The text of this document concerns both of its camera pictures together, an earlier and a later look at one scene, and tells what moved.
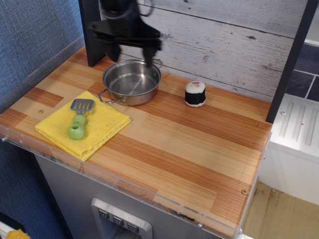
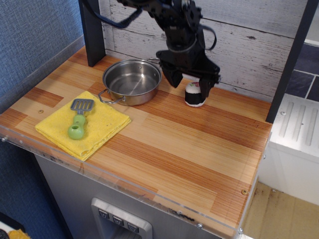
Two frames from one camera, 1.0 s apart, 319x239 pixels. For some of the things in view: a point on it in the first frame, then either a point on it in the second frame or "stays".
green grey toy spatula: [76, 130] stays
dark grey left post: [90, 11] stays
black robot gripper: [122, 25] -> [186, 53]
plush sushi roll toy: [195, 93] stays
